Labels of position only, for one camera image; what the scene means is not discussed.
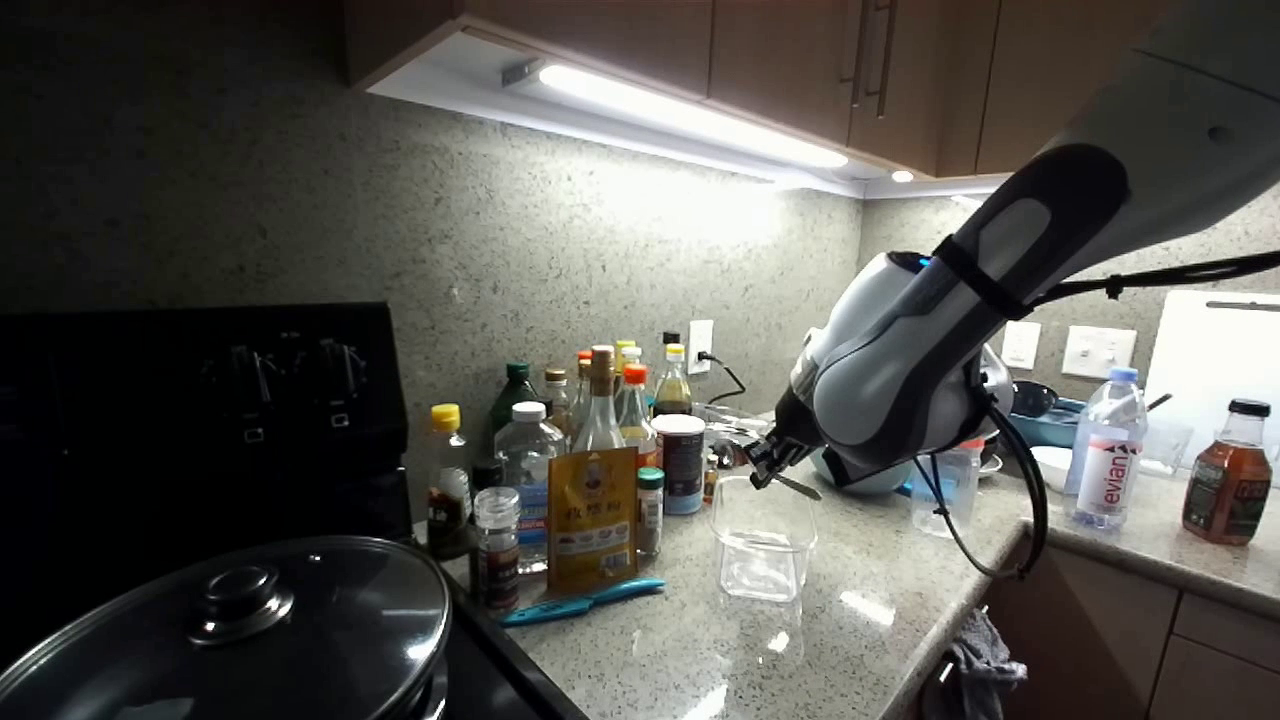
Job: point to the white wall outlet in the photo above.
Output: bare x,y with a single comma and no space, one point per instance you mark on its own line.
702,345

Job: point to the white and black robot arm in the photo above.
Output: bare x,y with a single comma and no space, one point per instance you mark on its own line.
1175,140

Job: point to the pot with glass lid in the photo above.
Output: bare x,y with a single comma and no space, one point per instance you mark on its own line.
303,630

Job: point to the clear bottle white cap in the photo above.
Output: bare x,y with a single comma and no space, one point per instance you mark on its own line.
525,447

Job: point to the clear water bottle red label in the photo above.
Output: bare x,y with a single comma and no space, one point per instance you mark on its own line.
1106,455

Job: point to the green oil bottle yellow cap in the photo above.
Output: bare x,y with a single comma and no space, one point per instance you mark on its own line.
674,393

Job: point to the red cap sauce bottle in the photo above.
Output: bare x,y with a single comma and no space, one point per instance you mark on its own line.
632,415

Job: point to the yellow cap dark sauce bottle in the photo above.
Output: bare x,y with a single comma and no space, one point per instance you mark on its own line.
451,494

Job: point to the teal handled utensil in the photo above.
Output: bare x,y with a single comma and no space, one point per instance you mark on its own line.
581,605

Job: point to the small spice jar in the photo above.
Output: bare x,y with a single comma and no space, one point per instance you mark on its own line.
498,550

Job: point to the brown liquid bottle black cap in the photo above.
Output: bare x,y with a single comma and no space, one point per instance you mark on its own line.
1228,477

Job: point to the light blue bowl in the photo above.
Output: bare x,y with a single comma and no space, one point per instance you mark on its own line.
1041,415

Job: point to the wooden wall cabinets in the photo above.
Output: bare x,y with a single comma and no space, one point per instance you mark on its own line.
899,86

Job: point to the under cabinet light bar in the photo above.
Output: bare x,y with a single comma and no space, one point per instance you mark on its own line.
659,108

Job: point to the dark jar white lid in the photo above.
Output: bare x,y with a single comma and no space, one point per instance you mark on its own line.
682,455

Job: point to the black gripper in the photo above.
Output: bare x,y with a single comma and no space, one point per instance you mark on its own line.
774,455

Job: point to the transparent plastic bowl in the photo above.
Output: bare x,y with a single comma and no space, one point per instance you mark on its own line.
761,561

